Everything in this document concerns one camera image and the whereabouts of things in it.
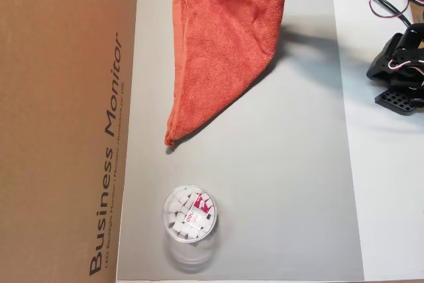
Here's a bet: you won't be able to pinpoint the black cable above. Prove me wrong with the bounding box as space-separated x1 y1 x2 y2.
354 0 415 28
359 0 415 28

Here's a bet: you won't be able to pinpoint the clear plastic jar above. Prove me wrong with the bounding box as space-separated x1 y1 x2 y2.
161 184 221 272

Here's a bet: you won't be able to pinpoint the red white paper label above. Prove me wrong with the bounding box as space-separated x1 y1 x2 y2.
185 192 215 231

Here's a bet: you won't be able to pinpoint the white eraser cubes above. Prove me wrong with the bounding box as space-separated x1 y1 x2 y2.
165 190 209 240

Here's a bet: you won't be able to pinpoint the orange terry towel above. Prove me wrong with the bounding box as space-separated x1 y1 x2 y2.
164 0 290 147

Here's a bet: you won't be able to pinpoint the black arm base with clamp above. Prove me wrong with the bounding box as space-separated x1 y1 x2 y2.
366 23 424 117

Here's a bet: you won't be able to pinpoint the cardboard box printed Business Monitor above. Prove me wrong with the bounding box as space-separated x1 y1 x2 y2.
0 0 140 283

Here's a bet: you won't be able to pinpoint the grey table mat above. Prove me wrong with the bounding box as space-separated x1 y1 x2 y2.
116 0 366 282

